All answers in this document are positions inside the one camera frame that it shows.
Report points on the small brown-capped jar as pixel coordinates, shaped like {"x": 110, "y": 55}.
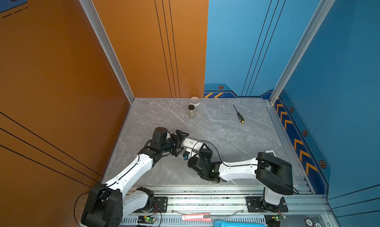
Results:
{"x": 191, "y": 111}

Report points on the cyan cylinder object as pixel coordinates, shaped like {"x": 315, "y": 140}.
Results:
{"x": 235, "y": 224}

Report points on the green circuit board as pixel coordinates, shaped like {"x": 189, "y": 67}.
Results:
{"x": 146, "y": 220}

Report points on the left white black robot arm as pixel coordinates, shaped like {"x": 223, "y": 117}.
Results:
{"x": 107, "y": 203}

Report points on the pink box cutter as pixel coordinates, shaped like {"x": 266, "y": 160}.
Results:
{"x": 201, "y": 217}

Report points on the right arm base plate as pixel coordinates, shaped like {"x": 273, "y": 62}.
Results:
{"x": 256, "y": 204}

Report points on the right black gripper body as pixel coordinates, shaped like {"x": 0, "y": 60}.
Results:
{"x": 205, "y": 156}

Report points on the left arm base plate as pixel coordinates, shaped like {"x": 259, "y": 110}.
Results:
{"x": 160, "y": 202}

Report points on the white remote control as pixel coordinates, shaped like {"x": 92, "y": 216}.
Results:
{"x": 190, "y": 144}

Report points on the aluminium rail frame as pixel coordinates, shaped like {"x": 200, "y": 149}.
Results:
{"x": 227, "y": 203}

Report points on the black yellow screwdriver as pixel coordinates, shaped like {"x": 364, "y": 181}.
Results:
{"x": 240, "y": 117}

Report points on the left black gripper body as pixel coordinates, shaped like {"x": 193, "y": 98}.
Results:
{"x": 172, "y": 143}

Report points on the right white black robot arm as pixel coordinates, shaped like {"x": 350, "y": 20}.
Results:
{"x": 275, "y": 173}

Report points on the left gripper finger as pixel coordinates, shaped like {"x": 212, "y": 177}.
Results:
{"x": 177, "y": 151}
{"x": 181, "y": 135}

